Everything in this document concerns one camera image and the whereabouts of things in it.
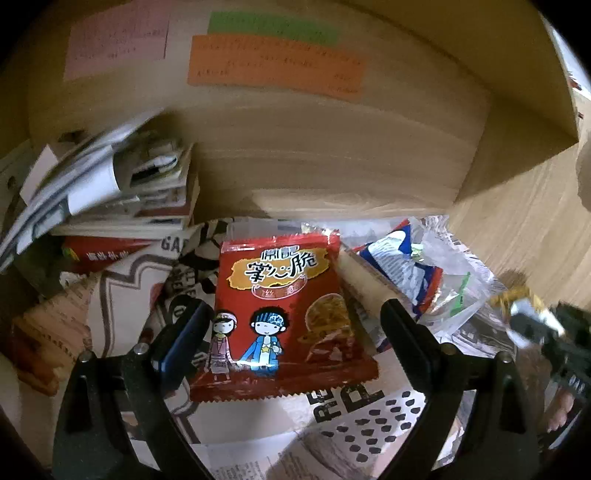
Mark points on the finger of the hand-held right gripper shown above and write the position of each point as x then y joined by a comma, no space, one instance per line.
538,327

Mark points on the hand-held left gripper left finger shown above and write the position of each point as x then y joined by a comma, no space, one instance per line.
184,344

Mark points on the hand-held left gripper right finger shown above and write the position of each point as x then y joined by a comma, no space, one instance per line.
408,341

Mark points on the gold snack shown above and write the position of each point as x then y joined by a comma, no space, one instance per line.
517,297

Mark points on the clear bag with green zip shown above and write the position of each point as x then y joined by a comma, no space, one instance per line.
455,286

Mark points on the blue and white snack packet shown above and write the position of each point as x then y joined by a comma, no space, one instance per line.
397,263

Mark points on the red snack packet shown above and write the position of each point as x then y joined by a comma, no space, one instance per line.
277,304

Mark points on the person's right hand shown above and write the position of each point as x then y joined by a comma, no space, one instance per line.
561,410

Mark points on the black and white printed paper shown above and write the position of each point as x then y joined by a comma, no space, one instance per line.
134,295

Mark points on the tan bottle with white label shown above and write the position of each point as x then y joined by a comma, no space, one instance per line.
364,281

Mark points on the red box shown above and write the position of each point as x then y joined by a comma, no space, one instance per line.
97,254

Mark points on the orange brown snack packet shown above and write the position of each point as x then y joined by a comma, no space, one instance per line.
41,341

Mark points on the stack of books and papers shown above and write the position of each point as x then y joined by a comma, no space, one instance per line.
115,184

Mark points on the wooden shelf unit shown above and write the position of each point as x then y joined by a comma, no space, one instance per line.
346,152

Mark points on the orange paper note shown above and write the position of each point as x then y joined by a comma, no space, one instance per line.
277,69

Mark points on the pink paper note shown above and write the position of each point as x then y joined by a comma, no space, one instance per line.
115,41

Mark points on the green paper note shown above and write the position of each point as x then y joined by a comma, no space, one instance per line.
272,27

